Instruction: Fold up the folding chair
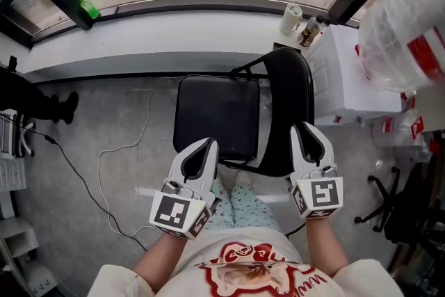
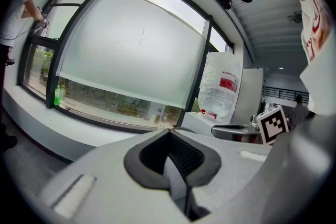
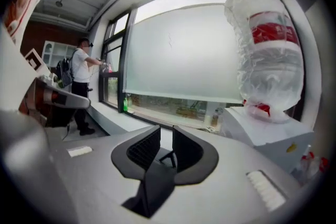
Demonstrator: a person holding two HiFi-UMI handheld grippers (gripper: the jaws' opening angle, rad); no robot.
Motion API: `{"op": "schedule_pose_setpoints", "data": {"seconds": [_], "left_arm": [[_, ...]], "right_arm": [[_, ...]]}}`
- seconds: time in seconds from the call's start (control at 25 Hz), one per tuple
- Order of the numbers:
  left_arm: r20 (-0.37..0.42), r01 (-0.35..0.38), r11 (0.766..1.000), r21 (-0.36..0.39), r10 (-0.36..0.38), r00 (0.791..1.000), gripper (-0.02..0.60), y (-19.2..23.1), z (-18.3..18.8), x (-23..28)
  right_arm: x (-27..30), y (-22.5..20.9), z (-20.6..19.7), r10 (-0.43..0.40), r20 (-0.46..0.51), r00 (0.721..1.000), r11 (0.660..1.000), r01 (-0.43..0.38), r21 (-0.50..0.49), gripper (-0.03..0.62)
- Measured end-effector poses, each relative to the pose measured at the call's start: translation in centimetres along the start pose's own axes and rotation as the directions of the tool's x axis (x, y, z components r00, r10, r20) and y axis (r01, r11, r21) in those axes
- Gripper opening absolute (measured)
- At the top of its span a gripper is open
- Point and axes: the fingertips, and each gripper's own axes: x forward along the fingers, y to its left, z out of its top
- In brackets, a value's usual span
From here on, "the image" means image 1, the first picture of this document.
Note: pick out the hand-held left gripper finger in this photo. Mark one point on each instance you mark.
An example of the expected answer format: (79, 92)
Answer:
(175, 170)
(212, 177)

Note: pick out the person's star-patterned trousers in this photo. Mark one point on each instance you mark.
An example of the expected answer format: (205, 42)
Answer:
(250, 208)

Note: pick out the person's white printed shirt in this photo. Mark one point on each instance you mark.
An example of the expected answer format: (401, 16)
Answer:
(243, 274)

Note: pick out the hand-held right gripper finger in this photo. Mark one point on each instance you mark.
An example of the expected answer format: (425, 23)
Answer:
(328, 151)
(298, 163)

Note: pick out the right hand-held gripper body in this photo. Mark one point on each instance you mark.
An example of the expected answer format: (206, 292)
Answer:
(323, 194)

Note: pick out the white metal rack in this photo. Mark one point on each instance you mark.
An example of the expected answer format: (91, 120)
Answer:
(10, 135)

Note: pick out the person's right forearm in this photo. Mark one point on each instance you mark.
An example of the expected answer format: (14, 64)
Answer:
(325, 247)

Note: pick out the white water dispenser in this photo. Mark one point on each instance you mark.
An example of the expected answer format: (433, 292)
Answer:
(347, 80)

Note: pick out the person's left forearm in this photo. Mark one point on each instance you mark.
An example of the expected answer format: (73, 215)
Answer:
(160, 261)

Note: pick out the brown drink bottle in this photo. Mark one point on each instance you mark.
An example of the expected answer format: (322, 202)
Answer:
(309, 33)

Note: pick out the large clear water bottle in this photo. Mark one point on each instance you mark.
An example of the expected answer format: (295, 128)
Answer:
(400, 21)

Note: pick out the green plastic bottle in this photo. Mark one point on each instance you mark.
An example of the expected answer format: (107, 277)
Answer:
(88, 7)

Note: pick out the white lidded cup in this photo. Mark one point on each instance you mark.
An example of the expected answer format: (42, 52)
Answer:
(290, 19)

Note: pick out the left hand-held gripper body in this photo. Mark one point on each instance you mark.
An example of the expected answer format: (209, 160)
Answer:
(170, 212)

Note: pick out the black office chair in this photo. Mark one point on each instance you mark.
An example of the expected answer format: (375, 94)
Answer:
(410, 205)

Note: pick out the black folding chair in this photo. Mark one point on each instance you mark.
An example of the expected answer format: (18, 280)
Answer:
(215, 114)

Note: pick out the white window ledge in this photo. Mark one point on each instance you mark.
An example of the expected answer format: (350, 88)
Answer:
(156, 41)

